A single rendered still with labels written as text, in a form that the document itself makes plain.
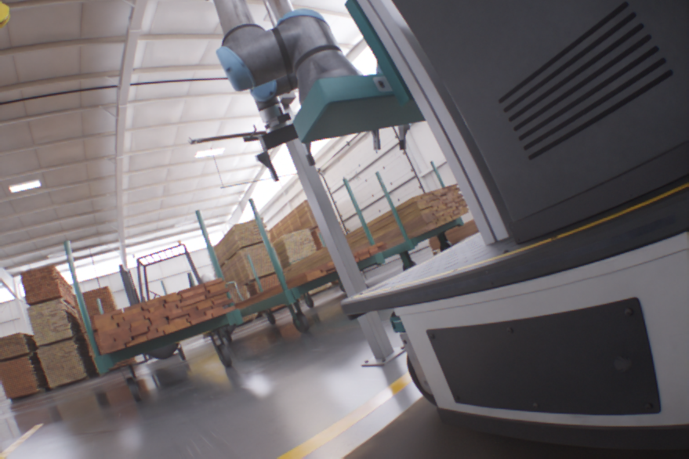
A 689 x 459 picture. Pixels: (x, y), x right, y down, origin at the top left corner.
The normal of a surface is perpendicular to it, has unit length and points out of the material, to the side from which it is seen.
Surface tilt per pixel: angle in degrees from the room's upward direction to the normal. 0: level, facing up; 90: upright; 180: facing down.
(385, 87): 90
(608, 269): 90
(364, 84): 90
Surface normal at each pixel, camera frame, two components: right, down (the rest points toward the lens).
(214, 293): 0.54, -0.38
